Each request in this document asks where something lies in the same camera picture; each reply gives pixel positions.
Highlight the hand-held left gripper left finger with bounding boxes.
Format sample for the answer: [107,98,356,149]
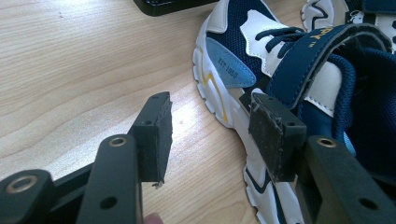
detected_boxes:
[127,91,174,189]

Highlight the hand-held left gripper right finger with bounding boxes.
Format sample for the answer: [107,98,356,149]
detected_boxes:
[247,91,308,183]

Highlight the navy white sneaker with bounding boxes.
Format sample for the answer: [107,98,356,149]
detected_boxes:
[300,0,396,52]
[191,0,396,224]

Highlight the red and black shoe rack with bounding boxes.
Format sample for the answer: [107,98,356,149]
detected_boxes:
[132,0,219,18]

